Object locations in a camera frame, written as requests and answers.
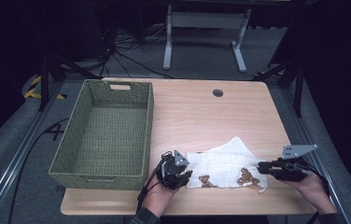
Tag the person's right hand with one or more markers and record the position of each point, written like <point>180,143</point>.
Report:
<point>315,189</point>

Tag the grey metal desk frame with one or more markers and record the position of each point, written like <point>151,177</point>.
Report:
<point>206,21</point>

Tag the white cloth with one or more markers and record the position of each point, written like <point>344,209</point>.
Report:
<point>223,168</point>

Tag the grey table grommet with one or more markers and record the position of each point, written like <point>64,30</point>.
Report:
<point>217,93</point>

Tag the green woven basket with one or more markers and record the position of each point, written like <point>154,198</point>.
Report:
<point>102,130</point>

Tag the person's left hand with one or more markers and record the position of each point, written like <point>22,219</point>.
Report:
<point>159,197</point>

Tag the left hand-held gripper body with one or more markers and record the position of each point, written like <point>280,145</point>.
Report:
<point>172,169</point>

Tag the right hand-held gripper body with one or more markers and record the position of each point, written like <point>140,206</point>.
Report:
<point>292,171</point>

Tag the black metal stand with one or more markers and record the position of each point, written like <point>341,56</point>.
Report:
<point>298,87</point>
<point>44,81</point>

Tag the aluminium floor rail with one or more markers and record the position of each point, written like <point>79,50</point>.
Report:
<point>11,168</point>
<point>307,137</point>

